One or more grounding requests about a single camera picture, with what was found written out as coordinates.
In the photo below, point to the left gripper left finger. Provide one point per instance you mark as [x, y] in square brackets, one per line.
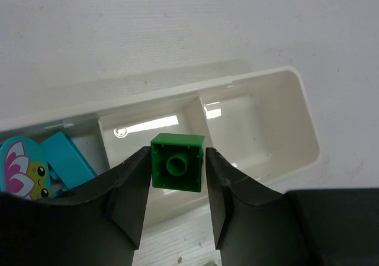
[97, 223]

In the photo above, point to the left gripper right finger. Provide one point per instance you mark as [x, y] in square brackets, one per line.
[255, 225]

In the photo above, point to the teal 2x2 lego brick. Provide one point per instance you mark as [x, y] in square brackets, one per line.
[66, 162]

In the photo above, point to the teal frog flower lego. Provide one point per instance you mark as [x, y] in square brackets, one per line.
[24, 169]

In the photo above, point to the green 2x2 lego brick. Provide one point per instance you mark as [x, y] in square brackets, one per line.
[177, 161]

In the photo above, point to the white three-compartment tray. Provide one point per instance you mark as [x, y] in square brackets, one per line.
[260, 122]

